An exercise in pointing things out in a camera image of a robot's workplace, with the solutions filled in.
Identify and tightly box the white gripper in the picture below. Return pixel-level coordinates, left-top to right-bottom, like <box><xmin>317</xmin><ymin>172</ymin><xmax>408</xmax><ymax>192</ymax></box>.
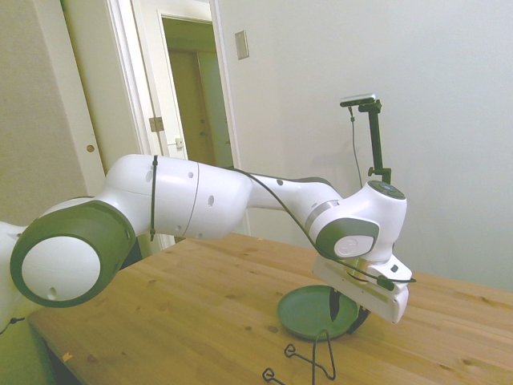
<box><xmin>310</xmin><ymin>255</ymin><xmax>410</xmax><ymax>334</ymax></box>

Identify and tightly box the blue-grey round plate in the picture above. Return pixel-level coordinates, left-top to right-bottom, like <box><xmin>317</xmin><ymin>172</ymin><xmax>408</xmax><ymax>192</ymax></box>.
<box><xmin>277</xmin><ymin>285</ymin><xmax>361</xmax><ymax>342</ymax></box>

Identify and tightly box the tan wooden hallway door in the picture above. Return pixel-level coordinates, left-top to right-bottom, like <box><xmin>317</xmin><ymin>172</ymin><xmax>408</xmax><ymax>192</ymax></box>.
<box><xmin>168</xmin><ymin>47</ymin><xmax>220</xmax><ymax>166</ymax></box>

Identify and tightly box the white open door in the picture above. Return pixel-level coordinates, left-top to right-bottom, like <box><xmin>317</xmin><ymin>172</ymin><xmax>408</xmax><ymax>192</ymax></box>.
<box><xmin>150</xmin><ymin>0</ymin><xmax>189</xmax><ymax>161</ymax></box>

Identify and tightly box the beige sliding closet door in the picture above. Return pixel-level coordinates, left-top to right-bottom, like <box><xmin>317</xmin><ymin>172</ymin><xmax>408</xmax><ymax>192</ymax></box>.
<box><xmin>31</xmin><ymin>0</ymin><xmax>109</xmax><ymax>197</ymax></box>

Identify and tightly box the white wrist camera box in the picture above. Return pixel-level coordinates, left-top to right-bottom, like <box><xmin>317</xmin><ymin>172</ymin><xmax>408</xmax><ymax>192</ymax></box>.
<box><xmin>360</xmin><ymin>280</ymin><xmax>396</xmax><ymax>308</ymax></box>

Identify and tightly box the black wire plate stand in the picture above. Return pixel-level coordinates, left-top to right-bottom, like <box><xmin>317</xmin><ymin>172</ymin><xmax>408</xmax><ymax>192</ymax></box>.
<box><xmin>262</xmin><ymin>329</ymin><xmax>337</xmax><ymax>383</ymax></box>

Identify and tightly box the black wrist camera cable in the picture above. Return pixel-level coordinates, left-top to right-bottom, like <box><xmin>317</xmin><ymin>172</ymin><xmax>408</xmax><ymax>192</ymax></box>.
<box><xmin>0</xmin><ymin>167</ymin><xmax>418</xmax><ymax>334</ymax></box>

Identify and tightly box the black jointed camera stand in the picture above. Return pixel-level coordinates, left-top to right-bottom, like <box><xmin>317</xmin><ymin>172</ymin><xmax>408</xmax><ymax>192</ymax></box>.
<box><xmin>357</xmin><ymin>99</ymin><xmax>393</xmax><ymax>186</ymax></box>

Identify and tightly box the silver camera on stand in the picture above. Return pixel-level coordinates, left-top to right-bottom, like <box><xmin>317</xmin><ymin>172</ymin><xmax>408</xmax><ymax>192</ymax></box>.
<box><xmin>339</xmin><ymin>92</ymin><xmax>378</xmax><ymax>108</ymax></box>

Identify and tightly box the white door frame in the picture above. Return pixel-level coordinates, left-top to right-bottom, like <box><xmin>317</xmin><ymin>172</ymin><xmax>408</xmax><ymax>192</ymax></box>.
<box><xmin>104</xmin><ymin>0</ymin><xmax>252</xmax><ymax>237</ymax></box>

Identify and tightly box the black cable tie strap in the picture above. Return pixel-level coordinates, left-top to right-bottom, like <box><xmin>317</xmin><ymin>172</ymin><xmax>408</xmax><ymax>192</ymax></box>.
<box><xmin>149</xmin><ymin>155</ymin><xmax>159</xmax><ymax>242</ymax></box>

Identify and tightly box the beige wall switch plate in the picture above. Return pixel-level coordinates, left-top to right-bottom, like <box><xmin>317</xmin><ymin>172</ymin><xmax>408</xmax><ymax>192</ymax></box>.
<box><xmin>234</xmin><ymin>30</ymin><xmax>250</xmax><ymax>61</ymax></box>

